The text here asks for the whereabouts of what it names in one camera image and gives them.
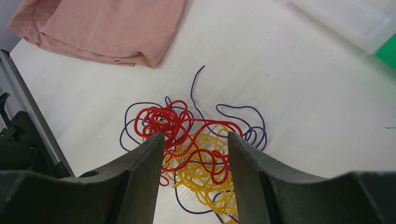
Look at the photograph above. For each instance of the clear plastic bin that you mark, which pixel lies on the clear plastic bin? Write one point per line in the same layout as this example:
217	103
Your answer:
368	24

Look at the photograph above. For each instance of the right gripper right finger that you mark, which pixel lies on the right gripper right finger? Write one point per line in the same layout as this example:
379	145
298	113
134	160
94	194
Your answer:
270	192

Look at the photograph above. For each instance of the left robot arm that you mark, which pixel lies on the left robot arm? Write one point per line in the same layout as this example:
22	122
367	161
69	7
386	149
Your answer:
21	147

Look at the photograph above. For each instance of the green plastic bin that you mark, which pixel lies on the green plastic bin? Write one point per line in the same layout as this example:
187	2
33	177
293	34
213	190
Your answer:
387	52

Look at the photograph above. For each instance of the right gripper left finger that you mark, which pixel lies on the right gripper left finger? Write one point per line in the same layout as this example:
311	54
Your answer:
123	191

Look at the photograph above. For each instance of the pink cloth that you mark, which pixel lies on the pink cloth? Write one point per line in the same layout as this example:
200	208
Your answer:
124	32

